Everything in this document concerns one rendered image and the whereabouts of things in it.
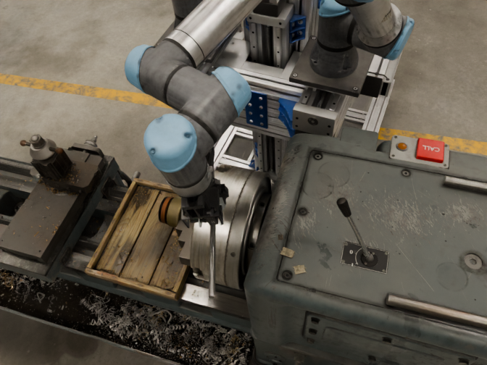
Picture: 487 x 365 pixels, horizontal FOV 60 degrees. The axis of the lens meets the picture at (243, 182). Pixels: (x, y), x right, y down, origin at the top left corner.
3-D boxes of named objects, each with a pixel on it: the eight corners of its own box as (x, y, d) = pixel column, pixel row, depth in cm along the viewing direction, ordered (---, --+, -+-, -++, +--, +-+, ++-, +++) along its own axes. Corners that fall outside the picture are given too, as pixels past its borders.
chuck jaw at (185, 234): (218, 227, 111) (202, 267, 104) (219, 237, 115) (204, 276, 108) (179, 218, 114) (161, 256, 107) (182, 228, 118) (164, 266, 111)
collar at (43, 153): (61, 143, 130) (57, 136, 128) (48, 162, 126) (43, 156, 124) (39, 137, 132) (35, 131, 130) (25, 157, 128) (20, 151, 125)
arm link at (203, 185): (163, 150, 72) (210, 145, 71) (170, 162, 76) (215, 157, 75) (162, 191, 69) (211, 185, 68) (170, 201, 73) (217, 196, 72)
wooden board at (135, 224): (217, 201, 144) (215, 195, 141) (177, 302, 126) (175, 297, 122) (137, 183, 151) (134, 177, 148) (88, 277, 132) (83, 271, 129)
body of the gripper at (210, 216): (187, 229, 83) (169, 208, 72) (186, 189, 87) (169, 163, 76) (225, 225, 83) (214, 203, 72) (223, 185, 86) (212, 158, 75)
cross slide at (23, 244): (111, 156, 151) (106, 148, 148) (46, 264, 129) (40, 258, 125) (70, 147, 155) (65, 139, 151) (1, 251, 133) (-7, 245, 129)
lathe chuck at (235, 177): (264, 196, 134) (254, 149, 105) (235, 295, 122) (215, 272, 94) (236, 190, 136) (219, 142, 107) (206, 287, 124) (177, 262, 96)
